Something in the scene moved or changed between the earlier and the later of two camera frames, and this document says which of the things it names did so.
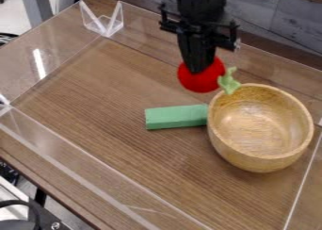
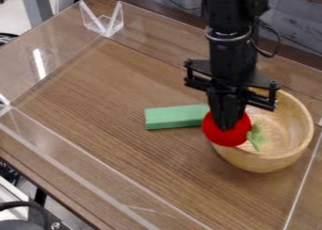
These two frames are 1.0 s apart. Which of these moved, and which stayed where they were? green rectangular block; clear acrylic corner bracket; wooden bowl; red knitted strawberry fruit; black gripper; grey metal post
Moved: red knitted strawberry fruit; black gripper
Stayed: clear acrylic corner bracket; grey metal post; green rectangular block; wooden bowl
